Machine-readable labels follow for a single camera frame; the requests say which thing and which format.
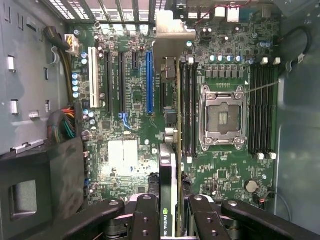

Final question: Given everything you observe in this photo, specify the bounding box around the blue expansion slot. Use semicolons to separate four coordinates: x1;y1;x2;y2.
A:
145;50;155;115

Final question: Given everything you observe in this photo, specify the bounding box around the metal CPU socket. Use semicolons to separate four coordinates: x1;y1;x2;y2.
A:
198;83;249;153

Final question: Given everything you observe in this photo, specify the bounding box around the long black expansion slot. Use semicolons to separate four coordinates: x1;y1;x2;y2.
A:
118;50;127;114
104;50;114;114
160;81;168;109

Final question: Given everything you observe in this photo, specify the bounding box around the short black expansion slot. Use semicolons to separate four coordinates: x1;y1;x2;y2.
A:
131;51;140;71

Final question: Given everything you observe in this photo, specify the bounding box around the black looped wire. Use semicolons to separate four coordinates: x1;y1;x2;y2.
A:
273;26;313;76

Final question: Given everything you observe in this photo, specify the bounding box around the black PC case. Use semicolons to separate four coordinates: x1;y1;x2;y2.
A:
0;0;320;240

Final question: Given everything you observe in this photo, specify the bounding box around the black sleeved power cable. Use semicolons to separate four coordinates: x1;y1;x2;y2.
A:
42;25;76;106

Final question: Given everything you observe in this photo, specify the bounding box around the green motherboard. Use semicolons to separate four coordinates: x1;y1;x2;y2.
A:
66;21;282;240

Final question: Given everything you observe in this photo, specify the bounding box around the white expansion slot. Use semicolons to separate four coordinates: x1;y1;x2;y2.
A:
88;46;100;109

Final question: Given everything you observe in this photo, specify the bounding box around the coin cell battery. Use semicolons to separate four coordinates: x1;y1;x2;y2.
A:
244;179;259;194

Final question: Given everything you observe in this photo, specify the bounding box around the silver chipset heatsink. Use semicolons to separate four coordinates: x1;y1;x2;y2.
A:
107;139;139;176

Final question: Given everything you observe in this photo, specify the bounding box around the red black twisted wire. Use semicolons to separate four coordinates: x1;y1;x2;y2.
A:
196;0;253;24

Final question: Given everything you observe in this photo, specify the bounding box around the white power connector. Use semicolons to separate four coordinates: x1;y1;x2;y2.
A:
64;34;80;58

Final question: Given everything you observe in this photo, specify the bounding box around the thin metal locking lever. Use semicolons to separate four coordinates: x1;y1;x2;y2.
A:
242;79;282;96

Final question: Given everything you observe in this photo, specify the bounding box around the black plastic shroud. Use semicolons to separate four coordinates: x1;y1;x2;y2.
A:
0;138;85;240

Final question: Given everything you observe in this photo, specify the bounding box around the coloured wire bundle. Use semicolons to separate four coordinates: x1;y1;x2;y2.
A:
46;106;77;145

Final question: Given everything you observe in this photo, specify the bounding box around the silver port block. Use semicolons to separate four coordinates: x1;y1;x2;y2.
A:
186;4;199;20
226;6;241;24
199;4;211;20
214;5;227;19

